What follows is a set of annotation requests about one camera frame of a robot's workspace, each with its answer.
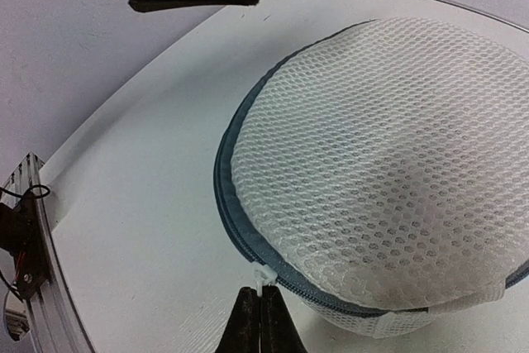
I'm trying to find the white mesh laundry bag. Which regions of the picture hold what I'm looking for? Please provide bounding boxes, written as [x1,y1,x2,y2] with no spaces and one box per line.
[213,18,528,338]

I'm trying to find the aluminium table front rail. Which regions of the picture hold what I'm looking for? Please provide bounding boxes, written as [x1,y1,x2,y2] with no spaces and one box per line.
[1,153,95,352]

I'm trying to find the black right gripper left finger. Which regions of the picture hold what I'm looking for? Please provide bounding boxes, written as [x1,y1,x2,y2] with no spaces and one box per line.
[215,287,260,353]

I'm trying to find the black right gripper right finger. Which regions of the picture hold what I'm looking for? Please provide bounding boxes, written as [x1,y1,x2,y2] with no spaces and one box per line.
[260,286,307,353]

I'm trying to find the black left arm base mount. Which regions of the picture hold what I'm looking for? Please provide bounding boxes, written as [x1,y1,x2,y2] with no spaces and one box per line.
[1,184,50,302]

